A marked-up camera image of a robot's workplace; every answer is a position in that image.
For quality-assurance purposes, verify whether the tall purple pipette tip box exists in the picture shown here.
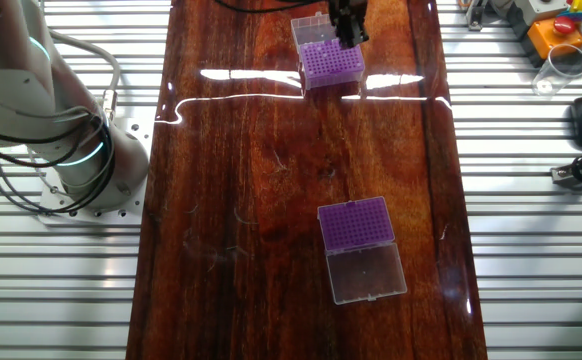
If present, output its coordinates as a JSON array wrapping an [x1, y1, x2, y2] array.
[[290, 12, 366, 92]]

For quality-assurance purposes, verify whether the grey hose with metal connector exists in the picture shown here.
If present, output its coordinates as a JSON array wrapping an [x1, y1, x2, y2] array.
[[48, 29, 123, 124]]

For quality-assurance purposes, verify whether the clear plastic cup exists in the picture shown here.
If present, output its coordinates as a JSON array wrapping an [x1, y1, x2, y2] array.
[[531, 43, 582, 97]]

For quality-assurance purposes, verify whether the flat purple pipette tip holder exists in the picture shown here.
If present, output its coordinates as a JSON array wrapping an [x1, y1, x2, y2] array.
[[317, 195, 409, 306]]

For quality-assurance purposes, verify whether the orange emergency stop box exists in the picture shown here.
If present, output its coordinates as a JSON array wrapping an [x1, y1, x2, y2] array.
[[526, 14, 582, 61]]

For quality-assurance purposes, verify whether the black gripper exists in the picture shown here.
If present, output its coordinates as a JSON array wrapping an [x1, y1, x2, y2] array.
[[327, 0, 371, 51]]

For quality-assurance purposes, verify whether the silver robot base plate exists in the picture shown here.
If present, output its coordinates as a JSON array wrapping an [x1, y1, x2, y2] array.
[[38, 117, 155, 221]]

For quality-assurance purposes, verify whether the black cable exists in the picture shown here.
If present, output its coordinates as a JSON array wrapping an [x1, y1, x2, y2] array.
[[0, 112, 106, 169], [0, 119, 117, 216], [213, 0, 332, 14]]

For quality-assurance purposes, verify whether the grey button box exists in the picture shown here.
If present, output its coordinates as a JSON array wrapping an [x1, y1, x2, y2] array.
[[513, 0, 571, 27]]

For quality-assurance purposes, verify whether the silver bracket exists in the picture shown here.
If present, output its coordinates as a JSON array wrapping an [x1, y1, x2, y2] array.
[[458, 0, 490, 32]]

